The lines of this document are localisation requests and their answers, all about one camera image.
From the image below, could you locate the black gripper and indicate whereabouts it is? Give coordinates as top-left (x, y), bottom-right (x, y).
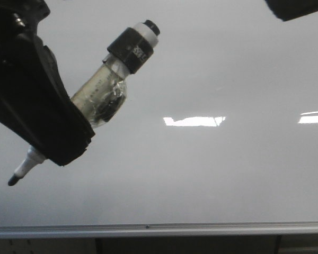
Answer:
top-left (0, 1), bottom-right (58, 127)

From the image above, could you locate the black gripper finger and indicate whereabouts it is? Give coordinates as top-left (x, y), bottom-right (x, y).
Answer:
top-left (5, 37), bottom-right (94, 166)

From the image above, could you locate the black whiteboard marker with tape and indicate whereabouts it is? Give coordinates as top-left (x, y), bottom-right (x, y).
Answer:
top-left (8, 20), bottom-right (160, 186)

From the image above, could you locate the grey pegboard panel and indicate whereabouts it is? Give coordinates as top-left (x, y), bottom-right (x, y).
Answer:
top-left (0, 239), bottom-right (97, 253)

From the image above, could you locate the dark object top right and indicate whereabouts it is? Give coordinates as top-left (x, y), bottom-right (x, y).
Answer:
top-left (266, 0), bottom-right (318, 21)

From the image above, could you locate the white whiteboard with aluminium frame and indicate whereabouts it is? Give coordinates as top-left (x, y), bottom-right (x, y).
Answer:
top-left (0, 1), bottom-right (318, 239)

